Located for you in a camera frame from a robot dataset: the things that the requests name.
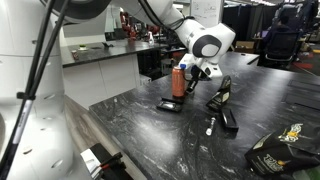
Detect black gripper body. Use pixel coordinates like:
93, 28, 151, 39
190, 65, 212, 83

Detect orange drink can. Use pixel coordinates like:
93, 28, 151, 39
171, 65, 187, 99

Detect black standing triangular package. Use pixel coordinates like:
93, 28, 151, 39
205, 75, 233, 113

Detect black flat device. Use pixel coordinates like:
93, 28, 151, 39
155, 96, 185, 113

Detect white marker tube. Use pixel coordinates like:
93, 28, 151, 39
205, 115, 217, 137

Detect black flat pouch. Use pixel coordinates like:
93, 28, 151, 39
220, 107, 240, 131

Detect cardboard box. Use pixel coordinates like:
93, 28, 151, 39
234, 40, 257, 55

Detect white spray bottle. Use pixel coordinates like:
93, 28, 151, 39
147, 31, 155, 46

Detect whiteboard panel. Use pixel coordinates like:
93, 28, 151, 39
189, 0, 225, 30

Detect black office chair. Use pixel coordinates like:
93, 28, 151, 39
263, 30, 302, 70

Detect dark background counter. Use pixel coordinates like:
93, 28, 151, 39
60, 38, 169, 68

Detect seated person dark clothes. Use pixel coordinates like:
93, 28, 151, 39
262, 13, 303, 46

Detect black bag yellow print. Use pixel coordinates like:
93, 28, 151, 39
244, 122, 320, 178

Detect green translucent object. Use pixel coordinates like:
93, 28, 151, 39
292, 165, 320, 180

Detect white wrist camera blue cap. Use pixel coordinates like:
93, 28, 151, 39
178, 52, 198, 71

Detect black white box red wires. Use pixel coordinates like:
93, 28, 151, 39
80, 142, 135, 180

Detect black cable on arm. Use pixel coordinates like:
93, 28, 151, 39
0, 0, 72, 180

